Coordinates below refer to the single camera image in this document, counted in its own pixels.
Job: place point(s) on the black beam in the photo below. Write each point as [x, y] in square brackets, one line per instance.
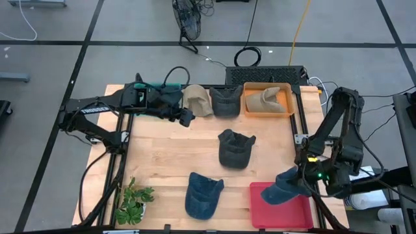
[390, 178]

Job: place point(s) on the black floor fan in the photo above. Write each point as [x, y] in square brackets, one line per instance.
[190, 19]

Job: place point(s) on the black table-level camera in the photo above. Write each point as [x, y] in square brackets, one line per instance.
[167, 228]

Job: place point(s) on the white label strip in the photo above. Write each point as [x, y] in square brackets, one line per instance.
[120, 232]

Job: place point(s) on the grey cylinder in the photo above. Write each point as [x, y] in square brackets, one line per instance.
[390, 216]

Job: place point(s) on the dark grey baseball cap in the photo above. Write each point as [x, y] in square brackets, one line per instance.
[226, 104]
[234, 152]

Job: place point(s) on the black perforated computer case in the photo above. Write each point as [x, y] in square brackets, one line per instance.
[260, 75]

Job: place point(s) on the blue denim baseball cap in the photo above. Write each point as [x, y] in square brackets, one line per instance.
[201, 201]
[279, 193]

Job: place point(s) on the teal plastic bin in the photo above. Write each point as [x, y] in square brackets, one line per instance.
[143, 85]

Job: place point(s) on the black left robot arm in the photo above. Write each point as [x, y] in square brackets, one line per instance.
[94, 110]

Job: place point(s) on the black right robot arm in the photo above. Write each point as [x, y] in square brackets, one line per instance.
[352, 130]

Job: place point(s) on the white paper roll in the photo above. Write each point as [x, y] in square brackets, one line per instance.
[367, 200]

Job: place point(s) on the orange plastic bin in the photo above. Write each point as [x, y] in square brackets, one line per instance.
[288, 97]

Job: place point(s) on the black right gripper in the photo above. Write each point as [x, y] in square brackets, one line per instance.
[313, 172]

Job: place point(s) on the red plastic bin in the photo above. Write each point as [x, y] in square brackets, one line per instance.
[279, 217]

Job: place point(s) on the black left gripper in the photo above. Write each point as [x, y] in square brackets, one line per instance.
[165, 100]

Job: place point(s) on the green plant in white pot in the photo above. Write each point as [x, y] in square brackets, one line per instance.
[131, 208]

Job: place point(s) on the white paper sheet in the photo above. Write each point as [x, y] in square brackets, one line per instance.
[364, 174]

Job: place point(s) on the beige baseball cap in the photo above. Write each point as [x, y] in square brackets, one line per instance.
[263, 102]
[198, 100]

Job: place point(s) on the black aluminium table frame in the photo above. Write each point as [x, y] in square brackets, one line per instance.
[301, 123]

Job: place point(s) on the grey metal floor base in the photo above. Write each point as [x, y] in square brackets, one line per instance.
[14, 77]
[35, 3]

